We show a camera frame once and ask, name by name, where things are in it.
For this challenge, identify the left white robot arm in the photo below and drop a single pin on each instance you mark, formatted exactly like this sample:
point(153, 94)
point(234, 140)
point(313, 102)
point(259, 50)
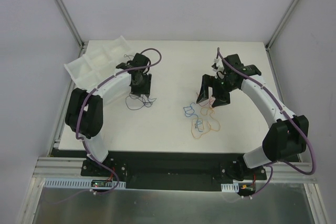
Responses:
point(88, 125)

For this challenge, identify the right aluminium frame post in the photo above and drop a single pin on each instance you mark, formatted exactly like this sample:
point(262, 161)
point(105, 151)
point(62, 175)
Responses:
point(284, 19)

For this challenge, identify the right white cable duct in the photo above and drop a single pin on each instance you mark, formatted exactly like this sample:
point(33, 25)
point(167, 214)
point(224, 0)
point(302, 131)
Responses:
point(230, 188)

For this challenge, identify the aluminium front rail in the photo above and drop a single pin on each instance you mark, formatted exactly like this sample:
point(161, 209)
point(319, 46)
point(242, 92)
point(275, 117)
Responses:
point(66, 167)

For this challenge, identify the white cable duct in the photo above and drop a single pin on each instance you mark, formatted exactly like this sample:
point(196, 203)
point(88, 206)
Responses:
point(77, 183)
point(230, 188)

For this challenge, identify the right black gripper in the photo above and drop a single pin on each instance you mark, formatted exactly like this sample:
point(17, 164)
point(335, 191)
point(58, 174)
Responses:
point(216, 86)

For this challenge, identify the left white cable duct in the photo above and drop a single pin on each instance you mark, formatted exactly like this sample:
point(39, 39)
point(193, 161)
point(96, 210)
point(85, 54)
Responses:
point(77, 183)

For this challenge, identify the left aluminium frame post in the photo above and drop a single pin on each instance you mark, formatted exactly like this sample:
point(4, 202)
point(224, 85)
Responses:
point(70, 23)

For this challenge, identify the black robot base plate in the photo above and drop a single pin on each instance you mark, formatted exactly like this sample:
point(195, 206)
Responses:
point(174, 171)

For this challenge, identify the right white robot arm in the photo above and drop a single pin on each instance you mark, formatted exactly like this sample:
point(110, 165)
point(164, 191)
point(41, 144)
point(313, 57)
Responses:
point(287, 132)

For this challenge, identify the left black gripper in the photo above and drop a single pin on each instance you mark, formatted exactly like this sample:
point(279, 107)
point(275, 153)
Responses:
point(141, 84)

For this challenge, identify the white foam compartment tray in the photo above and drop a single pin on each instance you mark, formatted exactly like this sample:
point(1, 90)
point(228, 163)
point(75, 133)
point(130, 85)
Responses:
point(98, 62)

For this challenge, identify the aluminium frame post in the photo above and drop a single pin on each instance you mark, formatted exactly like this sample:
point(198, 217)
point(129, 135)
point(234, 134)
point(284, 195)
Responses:
point(70, 23)
point(284, 19)

